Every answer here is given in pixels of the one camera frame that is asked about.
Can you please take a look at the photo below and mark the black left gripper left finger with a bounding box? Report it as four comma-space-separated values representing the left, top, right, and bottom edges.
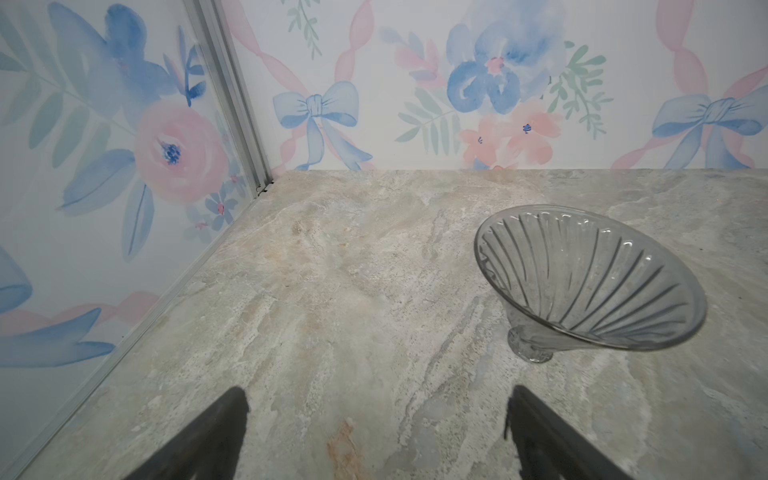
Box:
127, 386, 249, 480

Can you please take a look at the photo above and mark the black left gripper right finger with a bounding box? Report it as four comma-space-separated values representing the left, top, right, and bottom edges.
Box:
503, 385, 631, 480

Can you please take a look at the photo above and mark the clear grey glass dripper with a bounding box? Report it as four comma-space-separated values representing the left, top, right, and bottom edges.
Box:
473, 205, 708, 363

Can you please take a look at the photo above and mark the aluminium frame post left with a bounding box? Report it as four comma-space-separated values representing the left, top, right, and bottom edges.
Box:
183, 0, 273, 197

